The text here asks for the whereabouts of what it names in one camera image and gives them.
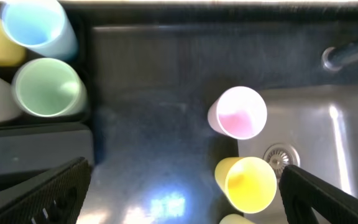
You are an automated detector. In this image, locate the steel sink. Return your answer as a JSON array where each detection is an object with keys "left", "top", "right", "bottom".
[{"left": 236, "top": 83, "right": 358, "bottom": 224}]

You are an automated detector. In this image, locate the steel tap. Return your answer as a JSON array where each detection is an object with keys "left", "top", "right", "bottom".
[{"left": 321, "top": 28, "right": 358, "bottom": 73}]

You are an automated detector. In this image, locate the black tray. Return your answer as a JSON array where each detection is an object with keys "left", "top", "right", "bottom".
[{"left": 0, "top": 0, "right": 96, "bottom": 194}]

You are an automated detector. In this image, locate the blue cup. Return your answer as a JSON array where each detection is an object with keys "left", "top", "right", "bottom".
[{"left": 0, "top": 0, "right": 80, "bottom": 62}]

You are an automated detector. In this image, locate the pink cup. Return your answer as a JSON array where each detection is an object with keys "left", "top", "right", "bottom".
[{"left": 206, "top": 85, "right": 269, "bottom": 141}]

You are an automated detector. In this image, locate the green cup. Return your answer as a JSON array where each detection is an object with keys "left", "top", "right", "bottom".
[{"left": 11, "top": 57, "right": 90, "bottom": 119}]

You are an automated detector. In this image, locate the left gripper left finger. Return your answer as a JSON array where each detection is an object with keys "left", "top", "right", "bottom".
[{"left": 0, "top": 156, "right": 93, "bottom": 224}]

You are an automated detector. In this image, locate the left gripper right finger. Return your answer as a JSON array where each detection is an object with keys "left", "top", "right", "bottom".
[{"left": 278, "top": 164, "right": 358, "bottom": 224}]

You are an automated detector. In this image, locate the white cup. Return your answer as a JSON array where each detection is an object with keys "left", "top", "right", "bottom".
[{"left": 218, "top": 213, "right": 256, "bottom": 224}]

